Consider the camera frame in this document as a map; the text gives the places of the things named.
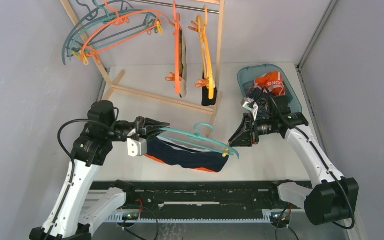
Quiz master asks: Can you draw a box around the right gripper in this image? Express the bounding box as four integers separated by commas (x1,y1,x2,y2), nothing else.
228,113,277,147

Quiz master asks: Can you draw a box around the teal hanger with clips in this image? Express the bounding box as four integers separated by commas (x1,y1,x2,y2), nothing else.
160,123,240,160

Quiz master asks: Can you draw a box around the navy orange-trimmed underwear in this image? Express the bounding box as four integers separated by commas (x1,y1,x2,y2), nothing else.
145,138,229,173

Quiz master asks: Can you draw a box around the orange hanger with clips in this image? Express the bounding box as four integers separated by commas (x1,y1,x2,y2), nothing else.
166,1,182,95

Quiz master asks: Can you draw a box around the navy striped underwear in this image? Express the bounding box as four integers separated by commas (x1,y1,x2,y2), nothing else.
255,98,270,121

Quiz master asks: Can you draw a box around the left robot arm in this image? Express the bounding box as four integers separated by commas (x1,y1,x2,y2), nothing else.
29,100,169,240

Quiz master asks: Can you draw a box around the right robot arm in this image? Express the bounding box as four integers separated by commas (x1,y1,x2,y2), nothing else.
228,95,359,230

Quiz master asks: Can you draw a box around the navy underwear in basket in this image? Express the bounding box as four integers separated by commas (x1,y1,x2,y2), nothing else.
248,88,270,111

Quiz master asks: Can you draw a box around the beige underwear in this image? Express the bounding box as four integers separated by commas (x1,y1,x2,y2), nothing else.
179,30,187,98

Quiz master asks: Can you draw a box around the black white-banded underwear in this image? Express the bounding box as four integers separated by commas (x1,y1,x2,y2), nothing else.
201,85,218,107

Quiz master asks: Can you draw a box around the orange underwear in basket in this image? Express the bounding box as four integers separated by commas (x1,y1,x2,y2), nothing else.
253,71,286,96

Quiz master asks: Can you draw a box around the dark teal empty hanger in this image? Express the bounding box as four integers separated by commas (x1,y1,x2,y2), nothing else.
61,0,160,66

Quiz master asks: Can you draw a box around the yellow hanger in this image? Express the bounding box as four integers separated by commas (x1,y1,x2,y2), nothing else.
188,6,216,99

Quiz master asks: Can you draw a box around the wooden clothes rack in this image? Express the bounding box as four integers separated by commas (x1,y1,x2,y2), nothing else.
61,0,225,123

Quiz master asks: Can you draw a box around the teal plastic basket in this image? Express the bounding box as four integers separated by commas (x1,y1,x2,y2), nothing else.
237,63,303,113

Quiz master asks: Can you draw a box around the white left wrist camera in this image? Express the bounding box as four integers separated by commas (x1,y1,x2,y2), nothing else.
127,138,148,157

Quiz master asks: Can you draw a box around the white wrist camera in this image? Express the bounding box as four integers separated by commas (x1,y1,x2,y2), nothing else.
241,97,259,121
127,138,148,157

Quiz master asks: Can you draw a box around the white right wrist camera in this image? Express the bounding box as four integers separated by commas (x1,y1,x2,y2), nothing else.
241,97,259,121

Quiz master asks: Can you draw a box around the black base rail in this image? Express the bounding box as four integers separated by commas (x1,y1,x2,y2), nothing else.
85,180,312,223

